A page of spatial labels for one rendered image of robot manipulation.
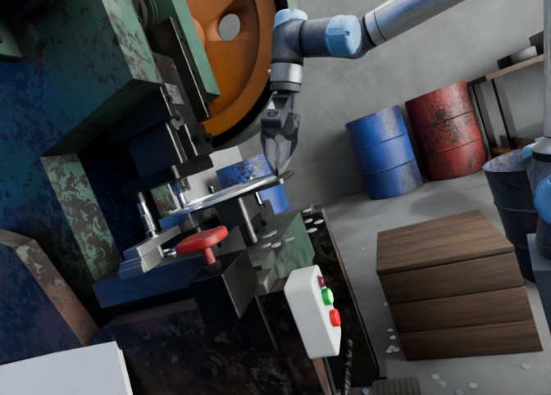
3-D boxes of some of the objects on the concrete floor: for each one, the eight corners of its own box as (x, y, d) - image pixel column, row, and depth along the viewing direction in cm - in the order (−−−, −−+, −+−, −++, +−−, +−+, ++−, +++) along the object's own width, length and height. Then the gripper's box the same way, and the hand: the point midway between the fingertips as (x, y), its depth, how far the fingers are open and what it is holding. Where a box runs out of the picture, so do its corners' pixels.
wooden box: (500, 287, 129) (477, 209, 126) (544, 351, 94) (514, 245, 91) (400, 301, 144) (377, 232, 141) (406, 361, 109) (375, 270, 106)
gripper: (307, 88, 77) (299, 174, 81) (271, 87, 79) (266, 170, 83) (302, 84, 69) (293, 179, 73) (262, 82, 70) (256, 175, 75)
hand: (276, 171), depth 75 cm, fingers closed
